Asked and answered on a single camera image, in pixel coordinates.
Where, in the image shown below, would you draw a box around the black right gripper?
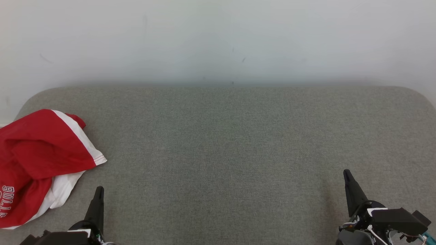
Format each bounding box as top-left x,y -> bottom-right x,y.
343,169 -> 388,230

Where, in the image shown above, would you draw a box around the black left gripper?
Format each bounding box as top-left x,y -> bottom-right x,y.
67,186 -> 105,245

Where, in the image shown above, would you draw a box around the red and white basketball jersey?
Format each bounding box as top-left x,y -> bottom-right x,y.
0,170 -> 86,229

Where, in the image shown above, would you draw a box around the red shorts with white stripe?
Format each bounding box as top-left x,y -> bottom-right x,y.
0,109 -> 107,186

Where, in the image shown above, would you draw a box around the grey fabric sofa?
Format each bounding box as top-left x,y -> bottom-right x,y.
0,85 -> 436,245

